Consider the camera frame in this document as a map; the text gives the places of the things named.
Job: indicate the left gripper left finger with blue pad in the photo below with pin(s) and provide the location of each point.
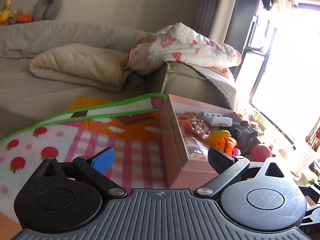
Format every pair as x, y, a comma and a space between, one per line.
92, 170

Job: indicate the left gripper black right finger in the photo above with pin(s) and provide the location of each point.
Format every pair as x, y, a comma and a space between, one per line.
229, 171

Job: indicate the orange toy half shell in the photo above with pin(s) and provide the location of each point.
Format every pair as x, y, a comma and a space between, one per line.
226, 145

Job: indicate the dark grey plush mouse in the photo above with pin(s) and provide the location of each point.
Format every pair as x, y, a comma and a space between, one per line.
244, 135

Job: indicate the packaged bread orange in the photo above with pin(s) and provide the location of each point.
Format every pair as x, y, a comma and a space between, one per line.
196, 149

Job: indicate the white battery charger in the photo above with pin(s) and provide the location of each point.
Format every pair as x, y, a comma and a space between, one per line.
217, 119

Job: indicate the red snack packet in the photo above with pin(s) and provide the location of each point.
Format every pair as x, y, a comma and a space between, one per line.
195, 124

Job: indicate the yellow corn toy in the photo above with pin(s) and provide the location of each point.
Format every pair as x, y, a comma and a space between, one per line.
215, 136

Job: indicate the pink round toy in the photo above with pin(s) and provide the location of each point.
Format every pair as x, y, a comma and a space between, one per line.
261, 152

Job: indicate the pink cardboard box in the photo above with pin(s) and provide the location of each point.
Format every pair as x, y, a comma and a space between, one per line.
181, 170

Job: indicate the colourful cartoon play mat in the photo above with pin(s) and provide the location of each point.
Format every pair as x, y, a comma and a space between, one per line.
131, 127

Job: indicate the beige folded blanket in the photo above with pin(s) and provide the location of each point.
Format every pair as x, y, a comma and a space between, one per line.
81, 64

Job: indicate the beige sofa armrest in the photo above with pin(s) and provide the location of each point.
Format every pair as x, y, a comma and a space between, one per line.
185, 81

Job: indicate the floral pink white blanket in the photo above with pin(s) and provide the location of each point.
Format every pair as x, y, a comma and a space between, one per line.
179, 43

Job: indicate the orange plush toy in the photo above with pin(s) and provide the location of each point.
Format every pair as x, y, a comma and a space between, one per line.
27, 18

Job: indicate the grey neck pillow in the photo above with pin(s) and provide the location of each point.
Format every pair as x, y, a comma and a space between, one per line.
46, 10

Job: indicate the yellow plush duck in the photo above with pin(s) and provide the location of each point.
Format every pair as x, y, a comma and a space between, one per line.
4, 16

